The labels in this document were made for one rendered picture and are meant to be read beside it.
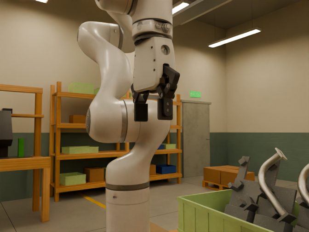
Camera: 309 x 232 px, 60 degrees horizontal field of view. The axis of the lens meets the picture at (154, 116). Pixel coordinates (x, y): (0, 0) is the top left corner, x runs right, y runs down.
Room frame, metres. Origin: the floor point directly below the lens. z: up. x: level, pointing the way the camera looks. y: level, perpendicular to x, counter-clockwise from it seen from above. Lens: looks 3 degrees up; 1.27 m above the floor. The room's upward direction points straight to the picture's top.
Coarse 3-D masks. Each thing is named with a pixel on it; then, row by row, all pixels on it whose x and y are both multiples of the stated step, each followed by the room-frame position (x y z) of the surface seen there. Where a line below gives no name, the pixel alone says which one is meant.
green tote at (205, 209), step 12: (216, 192) 1.40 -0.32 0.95; (228, 192) 1.44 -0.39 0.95; (180, 204) 1.28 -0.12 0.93; (192, 204) 1.19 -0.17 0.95; (204, 204) 1.36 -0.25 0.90; (216, 204) 1.40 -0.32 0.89; (180, 216) 1.28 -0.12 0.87; (192, 216) 1.20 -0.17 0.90; (204, 216) 1.13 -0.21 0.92; (216, 216) 1.06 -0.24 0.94; (228, 216) 1.00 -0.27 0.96; (180, 228) 1.28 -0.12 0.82; (192, 228) 1.20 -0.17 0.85; (204, 228) 1.13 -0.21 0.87; (216, 228) 1.06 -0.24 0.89; (228, 228) 1.01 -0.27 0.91; (240, 228) 0.95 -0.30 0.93; (252, 228) 0.91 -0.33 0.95; (264, 228) 0.88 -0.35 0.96
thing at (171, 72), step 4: (164, 64) 0.51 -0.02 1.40; (164, 68) 0.50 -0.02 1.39; (168, 68) 0.49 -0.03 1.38; (164, 72) 0.50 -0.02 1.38; (168, 72) 0.49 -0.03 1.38; (172, 72) 0.47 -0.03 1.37; (176, 72) 0.47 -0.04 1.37; (172, 76) 0.47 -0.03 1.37; (176, 76) 0.47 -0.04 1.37; (172, 80) 0.47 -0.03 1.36; (176, 80) 0.48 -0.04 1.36; (172, 84) 0.48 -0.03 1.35; (176, 84) 0.48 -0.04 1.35; (172, 88) 0.48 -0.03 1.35
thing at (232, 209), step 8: (240, 160) 1.36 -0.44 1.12; (248, 160) 1.35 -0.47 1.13; (240, 168) 1.37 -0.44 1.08; (240, 176) 1.35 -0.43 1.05; (248, 184) 1.29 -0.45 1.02; (256, 184) 1.26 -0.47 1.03; (232, 192) 1.35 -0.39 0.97; (240, 192) 1.31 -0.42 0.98; (248, 192) 1.28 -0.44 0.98; (256, 192) 1.24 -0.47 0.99; (232, 200) 1.33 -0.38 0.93; (256, 200) 1.23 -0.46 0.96; (232, 208) 1.25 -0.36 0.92; (240, 208) 1.21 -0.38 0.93; (240, 216) 1.20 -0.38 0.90; (248, 216) 1.17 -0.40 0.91
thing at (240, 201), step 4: (228, 184) 1.32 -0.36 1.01; (232, 184) 1.31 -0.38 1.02; (236, 184) 1.32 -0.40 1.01; (240, 184) 1.31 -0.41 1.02; (232, 188) 1.31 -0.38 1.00; (236, 188) 1.31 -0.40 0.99; (240, 200) 1.23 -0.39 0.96; (248, 200) 1.24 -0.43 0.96; (252, 200) 1.23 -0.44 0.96; (240, 204) 1.22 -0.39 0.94; (244, 204) 1.22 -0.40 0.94
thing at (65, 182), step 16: (64, 96) 4.95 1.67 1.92; (80, 96) 5.13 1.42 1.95; (128, 96) 5.79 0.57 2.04; (176, 128) 6.52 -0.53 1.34; (128, 144) 5.79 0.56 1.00; (64, 176) 5.08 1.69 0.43; (80, 176) 5.24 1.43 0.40; (96, 176) 5.45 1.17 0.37; (160, 176) 6.24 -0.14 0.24; (176, 176) 6.52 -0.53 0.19
